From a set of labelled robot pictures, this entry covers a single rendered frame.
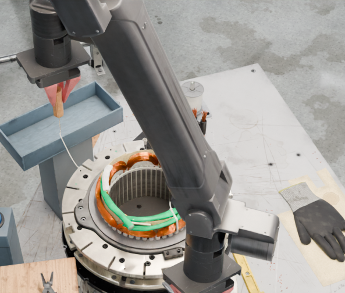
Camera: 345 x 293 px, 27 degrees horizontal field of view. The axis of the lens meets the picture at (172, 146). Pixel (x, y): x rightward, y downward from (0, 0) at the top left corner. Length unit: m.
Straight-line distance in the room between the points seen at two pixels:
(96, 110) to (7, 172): 1.31
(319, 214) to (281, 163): 0.19
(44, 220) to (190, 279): 0.75
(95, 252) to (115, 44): 0.61
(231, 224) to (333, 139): 2.12
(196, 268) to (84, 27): 0.46
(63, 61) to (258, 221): 0.39
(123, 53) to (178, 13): 2.86
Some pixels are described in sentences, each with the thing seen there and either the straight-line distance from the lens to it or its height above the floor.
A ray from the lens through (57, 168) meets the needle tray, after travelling 1.60.
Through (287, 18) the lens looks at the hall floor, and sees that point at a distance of 3.65.
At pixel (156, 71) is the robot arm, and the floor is 1.65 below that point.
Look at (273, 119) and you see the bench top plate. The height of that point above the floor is 0.78.
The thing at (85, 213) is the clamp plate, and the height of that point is 1.10.
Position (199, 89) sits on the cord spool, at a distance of 1.93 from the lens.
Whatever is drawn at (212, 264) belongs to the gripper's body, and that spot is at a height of 1.30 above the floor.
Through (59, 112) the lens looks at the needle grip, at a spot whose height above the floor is 1.30.
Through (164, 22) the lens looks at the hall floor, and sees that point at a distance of 3.56.
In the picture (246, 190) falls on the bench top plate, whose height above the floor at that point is 0.78.
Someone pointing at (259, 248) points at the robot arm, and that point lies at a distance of 0.99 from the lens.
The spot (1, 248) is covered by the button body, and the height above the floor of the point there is 0.99.
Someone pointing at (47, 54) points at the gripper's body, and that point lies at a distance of 1.12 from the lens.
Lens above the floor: 2.16
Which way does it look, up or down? 47 degrees down
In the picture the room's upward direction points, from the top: 2 degrees clockwise
